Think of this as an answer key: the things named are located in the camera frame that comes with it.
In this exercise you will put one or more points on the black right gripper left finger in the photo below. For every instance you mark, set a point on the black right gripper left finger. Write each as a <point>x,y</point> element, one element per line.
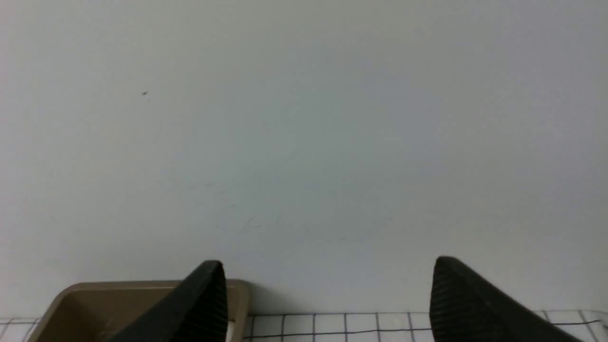
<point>194,311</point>

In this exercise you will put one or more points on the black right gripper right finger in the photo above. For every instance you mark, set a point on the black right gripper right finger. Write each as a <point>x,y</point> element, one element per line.
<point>465,307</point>

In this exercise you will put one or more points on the grey-brown plastic bin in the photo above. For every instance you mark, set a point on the grey-brown plastic bin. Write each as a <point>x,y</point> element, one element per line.
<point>96,311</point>

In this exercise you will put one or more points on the white grid-pattern tablecloth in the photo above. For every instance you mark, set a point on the white grid-pattern tablecloth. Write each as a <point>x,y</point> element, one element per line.
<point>586,325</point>

